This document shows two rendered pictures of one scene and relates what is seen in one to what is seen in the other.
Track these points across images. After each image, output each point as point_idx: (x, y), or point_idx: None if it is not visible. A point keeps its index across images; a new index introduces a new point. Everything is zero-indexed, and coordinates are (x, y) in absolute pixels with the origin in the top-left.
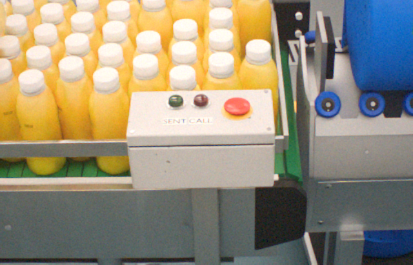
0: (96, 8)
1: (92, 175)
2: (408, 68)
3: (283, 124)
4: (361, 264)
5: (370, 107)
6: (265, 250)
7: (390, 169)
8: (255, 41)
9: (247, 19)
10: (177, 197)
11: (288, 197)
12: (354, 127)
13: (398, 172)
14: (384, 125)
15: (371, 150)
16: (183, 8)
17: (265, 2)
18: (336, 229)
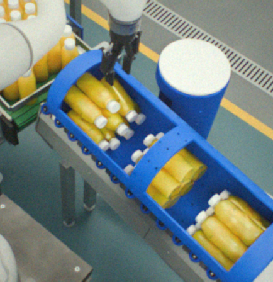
0: (14, 8)
1: None
2: (58, 119)
3: (16, 102)
4: (66, 177)
5: (56, 122)
6: (6, 140)
7: (59, 150)
8: None
9: (61, 53)
10: None
11: (8, 128)
12: (52, 124)
13: (61, 154)
14: (61, 133)
15: (55, 138)
16: None
17: (70, 52)
18: (62, 157)
